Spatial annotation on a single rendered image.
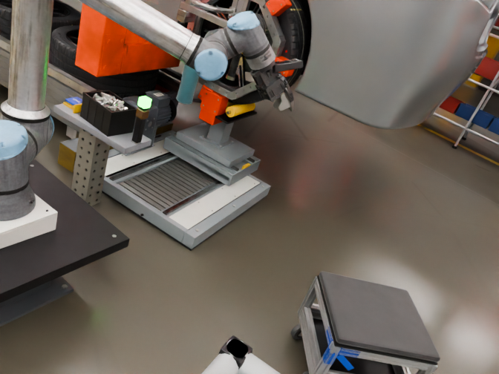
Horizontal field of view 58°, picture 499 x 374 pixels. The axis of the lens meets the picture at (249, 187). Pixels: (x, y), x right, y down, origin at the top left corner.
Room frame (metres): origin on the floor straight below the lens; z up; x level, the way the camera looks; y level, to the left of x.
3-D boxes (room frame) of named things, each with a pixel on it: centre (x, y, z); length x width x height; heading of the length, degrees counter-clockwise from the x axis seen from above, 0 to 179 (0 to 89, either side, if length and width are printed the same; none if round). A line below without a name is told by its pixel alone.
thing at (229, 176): (2.55, 0.29, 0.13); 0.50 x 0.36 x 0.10; 70
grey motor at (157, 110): (2.40, 0.67, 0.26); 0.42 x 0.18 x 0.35; 160
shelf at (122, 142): (1.80, 0.72, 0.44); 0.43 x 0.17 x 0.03; 70
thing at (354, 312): (1.34, -0.61, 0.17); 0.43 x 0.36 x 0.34; 103
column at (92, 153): (1.81, 0.74, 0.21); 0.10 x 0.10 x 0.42; 70
